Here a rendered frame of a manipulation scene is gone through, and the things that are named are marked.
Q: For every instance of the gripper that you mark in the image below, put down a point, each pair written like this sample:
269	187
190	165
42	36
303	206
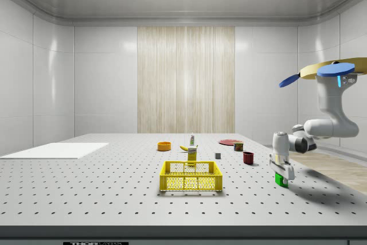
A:
282	167

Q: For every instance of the green cube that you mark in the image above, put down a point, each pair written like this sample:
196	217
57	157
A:
278	179

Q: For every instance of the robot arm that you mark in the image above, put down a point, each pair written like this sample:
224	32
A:
329	98

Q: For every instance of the red mug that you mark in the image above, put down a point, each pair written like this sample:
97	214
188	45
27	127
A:
248	158

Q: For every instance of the flat-sided can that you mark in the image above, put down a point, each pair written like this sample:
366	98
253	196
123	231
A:
238	147

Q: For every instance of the red plate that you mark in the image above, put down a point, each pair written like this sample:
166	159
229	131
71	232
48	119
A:
226	142

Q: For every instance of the yellow carton box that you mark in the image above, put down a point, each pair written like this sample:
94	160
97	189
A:
191	154

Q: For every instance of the small white bottle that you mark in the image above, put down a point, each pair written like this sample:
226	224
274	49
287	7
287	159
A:
191	140

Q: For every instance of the drone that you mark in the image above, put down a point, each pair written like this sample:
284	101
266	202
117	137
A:
309	71

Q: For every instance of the banana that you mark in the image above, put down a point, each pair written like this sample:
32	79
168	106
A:
183	148

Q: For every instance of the yellow basket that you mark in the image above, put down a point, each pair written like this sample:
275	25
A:
172	182

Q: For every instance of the yellow bowl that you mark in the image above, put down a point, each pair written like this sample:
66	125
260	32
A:
164	146

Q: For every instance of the white board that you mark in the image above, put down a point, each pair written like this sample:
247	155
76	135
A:
57	150

